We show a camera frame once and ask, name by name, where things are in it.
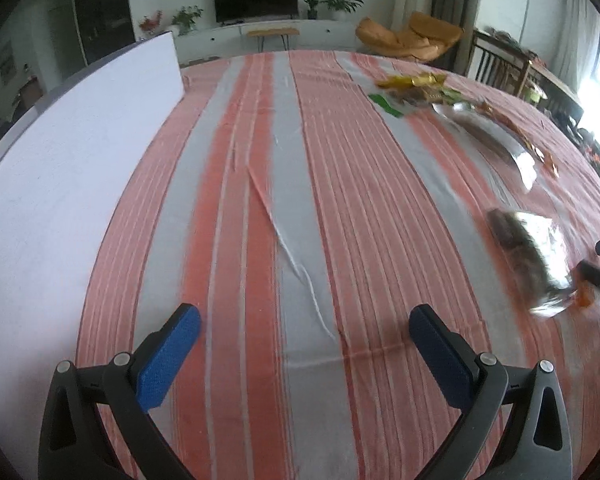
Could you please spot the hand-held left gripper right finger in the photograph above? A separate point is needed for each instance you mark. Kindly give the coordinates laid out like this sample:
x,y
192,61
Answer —
x,y
445,360

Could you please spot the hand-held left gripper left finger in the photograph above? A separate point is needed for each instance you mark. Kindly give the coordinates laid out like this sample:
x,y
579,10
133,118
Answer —
x,y
172,355

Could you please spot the dark brown snack packet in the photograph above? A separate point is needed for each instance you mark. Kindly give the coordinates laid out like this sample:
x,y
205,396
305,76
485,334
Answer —
x,y
525,255

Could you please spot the white cardboard box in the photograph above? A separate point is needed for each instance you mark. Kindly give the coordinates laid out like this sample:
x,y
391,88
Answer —
x,y
55,185

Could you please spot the green snack packet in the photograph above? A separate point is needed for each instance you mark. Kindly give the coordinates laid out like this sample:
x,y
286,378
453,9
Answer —
x,y
385,102

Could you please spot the orange snack packet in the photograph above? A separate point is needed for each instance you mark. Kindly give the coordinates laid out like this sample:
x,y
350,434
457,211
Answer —
x,y
547,160

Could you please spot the silver foil snack packet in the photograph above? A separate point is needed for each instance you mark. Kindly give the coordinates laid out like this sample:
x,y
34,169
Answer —
x,y
485,135

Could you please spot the wooden side table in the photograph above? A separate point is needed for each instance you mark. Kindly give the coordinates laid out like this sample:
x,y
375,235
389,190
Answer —
x,y
550,77

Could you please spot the orange striped tablecloth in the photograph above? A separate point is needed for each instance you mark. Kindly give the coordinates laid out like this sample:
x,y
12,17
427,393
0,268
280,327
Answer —
x,y
330,210

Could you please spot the wooden dining chair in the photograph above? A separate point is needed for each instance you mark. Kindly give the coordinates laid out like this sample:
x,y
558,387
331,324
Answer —
x,y
495,65

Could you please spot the white sheer curtain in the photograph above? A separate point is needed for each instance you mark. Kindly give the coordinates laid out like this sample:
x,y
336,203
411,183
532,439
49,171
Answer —
x,y
577,30

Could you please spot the clear packet of round nuts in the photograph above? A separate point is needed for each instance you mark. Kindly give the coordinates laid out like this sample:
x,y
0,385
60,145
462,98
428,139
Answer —
x,y
425,96

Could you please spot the yellow wrapper snack packet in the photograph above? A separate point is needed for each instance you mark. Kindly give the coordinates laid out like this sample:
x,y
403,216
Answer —
x,y
415,80

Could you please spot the grey curtain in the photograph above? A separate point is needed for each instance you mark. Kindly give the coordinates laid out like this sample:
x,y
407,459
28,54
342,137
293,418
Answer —
x,y
455,0

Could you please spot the orange lounge chair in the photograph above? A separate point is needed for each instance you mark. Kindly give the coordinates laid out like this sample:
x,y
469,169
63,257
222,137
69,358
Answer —
x,y
405,37

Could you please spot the red flowers in vase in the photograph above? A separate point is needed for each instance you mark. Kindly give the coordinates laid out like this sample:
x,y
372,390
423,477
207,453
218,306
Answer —
x,y
150,22

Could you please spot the green plant in white vase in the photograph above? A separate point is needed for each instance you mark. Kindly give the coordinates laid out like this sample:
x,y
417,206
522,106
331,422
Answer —
x,y
186,19

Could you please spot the wooden stool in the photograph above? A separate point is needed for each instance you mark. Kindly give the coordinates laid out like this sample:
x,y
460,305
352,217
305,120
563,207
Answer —
x,y
272,33

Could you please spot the white television cabinet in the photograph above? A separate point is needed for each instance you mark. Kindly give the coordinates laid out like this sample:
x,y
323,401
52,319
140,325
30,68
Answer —
x,y
320,32

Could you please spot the dark glass display cabinet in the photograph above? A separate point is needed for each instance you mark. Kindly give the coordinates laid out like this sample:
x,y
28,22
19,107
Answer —
x,y
102,10

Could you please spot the black television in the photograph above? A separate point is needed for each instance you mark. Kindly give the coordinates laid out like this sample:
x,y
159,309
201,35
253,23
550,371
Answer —
x,y
255,0

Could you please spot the large leafy potted plant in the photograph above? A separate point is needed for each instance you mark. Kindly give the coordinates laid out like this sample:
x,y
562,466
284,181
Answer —
x,y
340,2

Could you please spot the small potted plant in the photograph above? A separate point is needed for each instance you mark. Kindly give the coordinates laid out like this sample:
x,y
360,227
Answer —
x,y
311,7

